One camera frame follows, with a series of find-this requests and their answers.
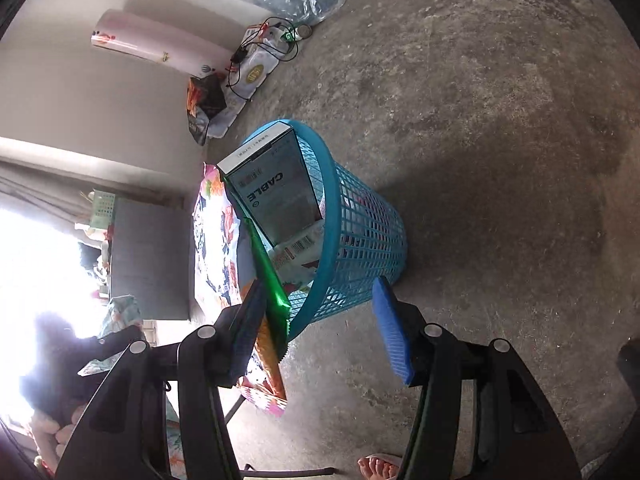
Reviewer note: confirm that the green snack packet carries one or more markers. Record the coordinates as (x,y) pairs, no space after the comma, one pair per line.
(270,280)

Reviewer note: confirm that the green plastic basket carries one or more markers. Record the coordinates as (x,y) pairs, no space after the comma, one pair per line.
(104,210)

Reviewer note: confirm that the person's bare foot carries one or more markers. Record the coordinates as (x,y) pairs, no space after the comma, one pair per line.
(380,467)

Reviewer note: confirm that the blue plastic basket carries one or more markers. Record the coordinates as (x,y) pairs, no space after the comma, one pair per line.
(365,240)

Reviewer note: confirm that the orange snack packet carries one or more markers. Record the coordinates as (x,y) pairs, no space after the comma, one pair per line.
(270,370)

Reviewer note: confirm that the grey white carton box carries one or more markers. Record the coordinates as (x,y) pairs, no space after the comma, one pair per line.
(280,195)

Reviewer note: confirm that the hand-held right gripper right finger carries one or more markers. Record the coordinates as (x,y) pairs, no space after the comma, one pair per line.
(392,335)

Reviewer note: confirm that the pink patterned roll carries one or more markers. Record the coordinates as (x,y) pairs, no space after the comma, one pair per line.
(150,42)

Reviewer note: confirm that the grey cabinet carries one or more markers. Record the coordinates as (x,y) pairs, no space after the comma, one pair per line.
(150,260)

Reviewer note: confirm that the dark clothes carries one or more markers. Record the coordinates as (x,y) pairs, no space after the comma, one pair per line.
(60,360)

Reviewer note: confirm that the black metal table leg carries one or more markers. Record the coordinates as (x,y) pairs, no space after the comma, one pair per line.
(300,471)

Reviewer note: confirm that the black orange snack bag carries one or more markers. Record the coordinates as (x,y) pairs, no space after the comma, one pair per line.
(207,100)

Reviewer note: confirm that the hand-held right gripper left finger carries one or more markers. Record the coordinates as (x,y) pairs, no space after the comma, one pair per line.
(247,335)

